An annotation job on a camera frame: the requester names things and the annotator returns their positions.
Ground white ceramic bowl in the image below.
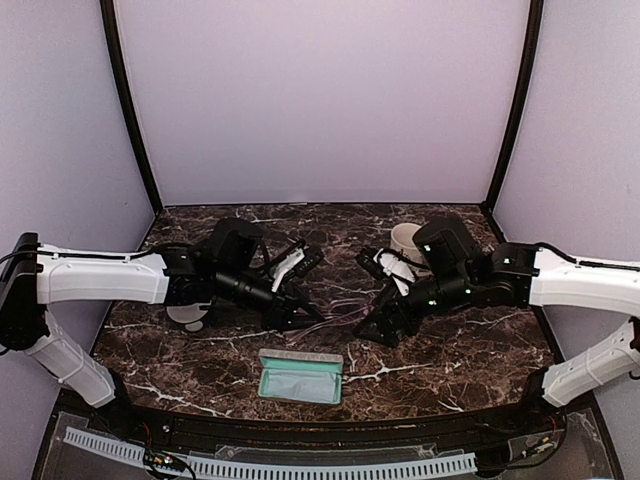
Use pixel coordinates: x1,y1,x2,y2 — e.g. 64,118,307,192
166,304,207,333

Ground light blue cloth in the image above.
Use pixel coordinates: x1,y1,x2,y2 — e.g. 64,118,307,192
264,372,335,403

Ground black corner post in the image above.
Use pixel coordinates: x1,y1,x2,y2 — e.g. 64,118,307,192
481,0,545,216
99,0,164,216

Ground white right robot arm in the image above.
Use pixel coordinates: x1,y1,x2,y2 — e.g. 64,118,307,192
353,217,639,434

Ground grey glasses case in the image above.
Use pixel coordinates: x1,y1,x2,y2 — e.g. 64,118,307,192
258,348,344,405

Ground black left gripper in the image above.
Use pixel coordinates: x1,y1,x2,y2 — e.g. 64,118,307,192
216,264,327,332

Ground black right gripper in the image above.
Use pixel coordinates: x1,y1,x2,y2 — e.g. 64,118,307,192
352,267,475,347

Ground cream ceramic mug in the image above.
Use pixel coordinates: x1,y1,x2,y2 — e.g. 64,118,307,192
390,223,430,278

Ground black front rail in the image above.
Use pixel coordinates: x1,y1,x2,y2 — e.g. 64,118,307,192
163,414,482,449

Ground clear frame dark-lens sunglasses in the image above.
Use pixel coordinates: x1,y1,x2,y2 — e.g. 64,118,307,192
285,304,371,345

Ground white slotted cable duct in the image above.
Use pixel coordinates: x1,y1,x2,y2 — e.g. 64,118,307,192
62,427,478,479

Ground black left corner post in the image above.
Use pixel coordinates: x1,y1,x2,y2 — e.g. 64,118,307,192
99,0,164,216

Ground black right corner post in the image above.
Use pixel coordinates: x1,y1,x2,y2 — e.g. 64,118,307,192
481,0,545,216

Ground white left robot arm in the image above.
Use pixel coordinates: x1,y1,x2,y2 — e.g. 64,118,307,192
1,218,324,436

